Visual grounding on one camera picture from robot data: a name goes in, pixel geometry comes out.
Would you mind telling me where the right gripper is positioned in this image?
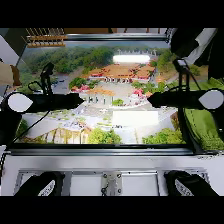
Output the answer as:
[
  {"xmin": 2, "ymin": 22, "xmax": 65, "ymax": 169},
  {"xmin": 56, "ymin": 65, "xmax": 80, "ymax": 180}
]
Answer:
[{"xmin": 146, "ymin": 91, "xmax": 172, "ymax": 109}]

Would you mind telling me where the black cable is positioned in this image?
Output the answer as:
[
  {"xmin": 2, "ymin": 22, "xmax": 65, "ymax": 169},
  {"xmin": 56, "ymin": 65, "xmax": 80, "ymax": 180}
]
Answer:
[
  {"xmin": 27, "ymin": 80, "xmax": 45, "ymax": 95},
  {"xmin": 12, "ymin": 110, "xmax": 52, "ymax": 145}
]

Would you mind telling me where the white garment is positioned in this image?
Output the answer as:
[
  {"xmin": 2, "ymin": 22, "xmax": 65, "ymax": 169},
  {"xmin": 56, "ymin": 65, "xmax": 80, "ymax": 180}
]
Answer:
[{"xmin": 184, "ymin": 27, "xmax": 218, "ymax": 66}]

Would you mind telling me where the green garment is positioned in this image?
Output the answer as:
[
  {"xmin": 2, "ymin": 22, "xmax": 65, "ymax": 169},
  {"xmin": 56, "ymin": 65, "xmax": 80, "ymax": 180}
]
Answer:
[{"xmin": 184, "ymin": 77, "xmax": 224, "ymax": 152}]

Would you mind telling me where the silver frame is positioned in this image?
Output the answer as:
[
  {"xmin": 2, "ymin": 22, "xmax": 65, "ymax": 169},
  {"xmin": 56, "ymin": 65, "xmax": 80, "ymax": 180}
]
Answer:
[{"xmin": 0, "ymin": 145, "xmax": 224, "ymax": 197}]

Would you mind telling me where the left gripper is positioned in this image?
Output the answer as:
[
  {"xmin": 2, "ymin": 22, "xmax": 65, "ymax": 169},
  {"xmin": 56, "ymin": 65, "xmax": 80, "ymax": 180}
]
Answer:
[{"xmin": 61, "ymin": 92, "xmax": 85, "ymax": 111}]

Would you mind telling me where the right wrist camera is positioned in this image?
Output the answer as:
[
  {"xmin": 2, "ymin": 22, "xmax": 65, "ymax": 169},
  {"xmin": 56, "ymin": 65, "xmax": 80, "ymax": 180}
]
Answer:
[{"xmin": 172, "ymin": 58, "xmax": 192, "ymax": 93}]

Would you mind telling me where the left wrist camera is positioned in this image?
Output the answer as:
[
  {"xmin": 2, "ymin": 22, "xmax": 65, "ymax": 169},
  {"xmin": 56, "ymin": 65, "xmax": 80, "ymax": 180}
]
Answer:
[{"xmin": 39, "ymin": 62, "xmax": 56, "ymax": 95}]

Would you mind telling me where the black garment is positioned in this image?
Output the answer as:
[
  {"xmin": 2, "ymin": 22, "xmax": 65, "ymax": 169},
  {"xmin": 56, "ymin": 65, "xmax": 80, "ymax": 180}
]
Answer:
[{"xmin": 169, "ymin": 27, "xmax": 224, "ymax": 81}]

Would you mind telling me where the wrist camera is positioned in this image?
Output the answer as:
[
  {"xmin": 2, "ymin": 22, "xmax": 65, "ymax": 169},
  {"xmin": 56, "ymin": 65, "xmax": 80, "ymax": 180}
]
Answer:
[
  {"xmin": 172, "ymin": 58, "xmax": 192, "ymax": 93},
  {"xmin": 39, "ymin": 62, "xmax": 56, "ymax": 95}
]

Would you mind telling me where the beige garment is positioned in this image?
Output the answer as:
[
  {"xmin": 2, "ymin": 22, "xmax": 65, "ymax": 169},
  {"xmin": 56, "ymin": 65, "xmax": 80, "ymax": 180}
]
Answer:
[{"xmin": 0, "ymin": 61, "xmax": 22, "ymax": 88}]

